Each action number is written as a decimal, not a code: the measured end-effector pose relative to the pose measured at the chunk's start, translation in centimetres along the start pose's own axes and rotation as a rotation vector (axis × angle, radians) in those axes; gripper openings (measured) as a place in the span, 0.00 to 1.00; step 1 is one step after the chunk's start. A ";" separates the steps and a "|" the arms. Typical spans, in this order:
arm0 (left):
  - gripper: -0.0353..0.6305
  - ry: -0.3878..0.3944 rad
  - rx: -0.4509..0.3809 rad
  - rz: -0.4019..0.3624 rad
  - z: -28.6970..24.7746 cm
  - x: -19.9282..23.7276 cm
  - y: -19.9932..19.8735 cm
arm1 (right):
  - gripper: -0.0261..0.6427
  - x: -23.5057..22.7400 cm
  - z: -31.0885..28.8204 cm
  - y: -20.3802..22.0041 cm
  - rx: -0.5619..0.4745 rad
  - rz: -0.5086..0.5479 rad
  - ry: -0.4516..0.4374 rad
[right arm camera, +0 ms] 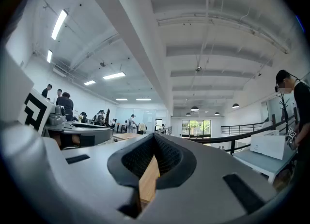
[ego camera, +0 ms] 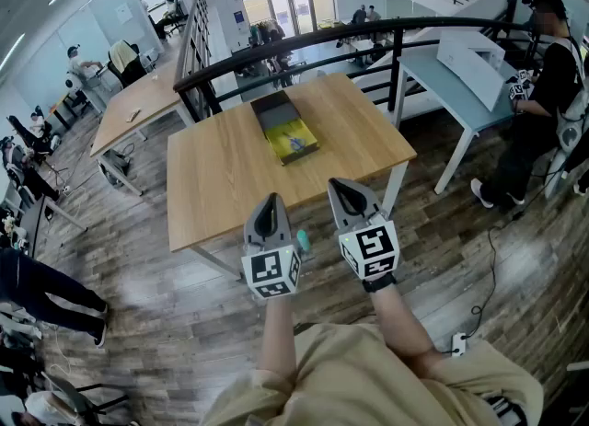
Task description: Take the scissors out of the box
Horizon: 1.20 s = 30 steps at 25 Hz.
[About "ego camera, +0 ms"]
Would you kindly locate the white power strip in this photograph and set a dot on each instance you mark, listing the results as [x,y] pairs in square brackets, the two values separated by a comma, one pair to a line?
[458,344]

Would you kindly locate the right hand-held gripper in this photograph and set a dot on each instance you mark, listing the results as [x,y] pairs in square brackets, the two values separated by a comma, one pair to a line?
[373,249]

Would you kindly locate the yellow tray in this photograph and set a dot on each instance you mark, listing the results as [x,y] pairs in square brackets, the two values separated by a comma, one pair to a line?
[278,113]

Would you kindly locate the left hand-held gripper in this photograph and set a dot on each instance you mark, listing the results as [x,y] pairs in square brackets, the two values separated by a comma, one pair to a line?
[271,268]

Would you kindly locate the glass entrance door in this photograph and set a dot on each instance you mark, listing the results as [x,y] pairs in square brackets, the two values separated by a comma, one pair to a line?
[290,8]

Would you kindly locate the person's right forearm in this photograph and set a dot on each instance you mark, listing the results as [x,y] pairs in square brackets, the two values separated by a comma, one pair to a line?
[400,323]

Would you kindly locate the wooden table with white legs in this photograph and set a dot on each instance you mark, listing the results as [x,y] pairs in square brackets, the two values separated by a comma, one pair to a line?
[138,102]
[221,176]

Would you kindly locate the small pale block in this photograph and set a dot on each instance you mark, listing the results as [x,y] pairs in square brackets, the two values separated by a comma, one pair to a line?
[134,115]

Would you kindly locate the teal bottle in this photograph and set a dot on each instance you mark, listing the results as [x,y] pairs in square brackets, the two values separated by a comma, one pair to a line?
[303,240]

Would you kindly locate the white cardboard box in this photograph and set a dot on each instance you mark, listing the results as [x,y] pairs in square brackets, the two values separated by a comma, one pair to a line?
[469,63]

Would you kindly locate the black office chair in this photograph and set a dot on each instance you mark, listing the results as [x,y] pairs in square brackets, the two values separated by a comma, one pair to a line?
[126,65]

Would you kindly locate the person's beige shirt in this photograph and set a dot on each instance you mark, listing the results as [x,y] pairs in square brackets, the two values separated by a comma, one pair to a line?
[368,387]

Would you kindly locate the black curved railing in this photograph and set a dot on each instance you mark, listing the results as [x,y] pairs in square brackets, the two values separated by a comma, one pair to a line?
[294,44]

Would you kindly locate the pale grey table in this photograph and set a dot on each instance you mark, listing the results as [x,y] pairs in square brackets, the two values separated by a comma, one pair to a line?
[442,88]

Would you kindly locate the person's left forearm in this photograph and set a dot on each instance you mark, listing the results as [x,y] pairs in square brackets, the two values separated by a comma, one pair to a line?
[276,337]

